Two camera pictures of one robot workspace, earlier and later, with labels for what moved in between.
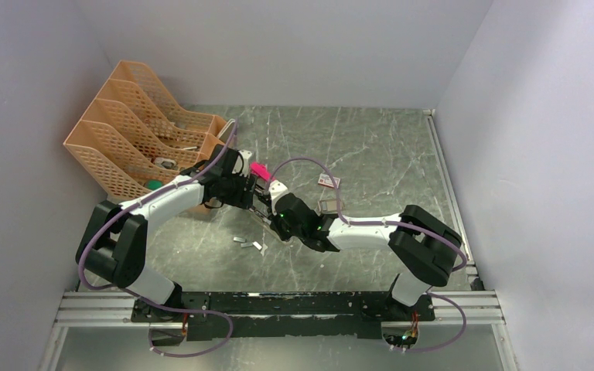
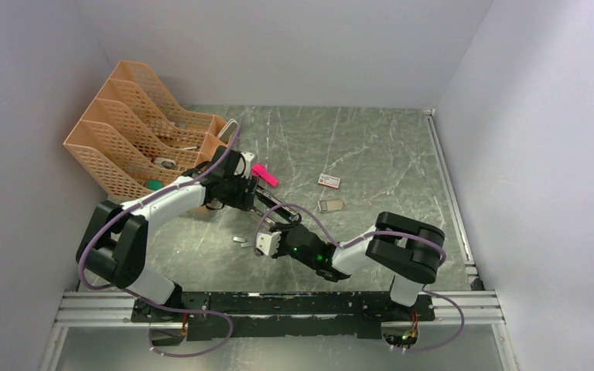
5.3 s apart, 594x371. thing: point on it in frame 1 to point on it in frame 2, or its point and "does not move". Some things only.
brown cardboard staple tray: [329, 206] does not move
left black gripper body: [233, 193] does not move
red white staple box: [325, 180] does not move
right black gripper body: [284, 231] to [285, 249]
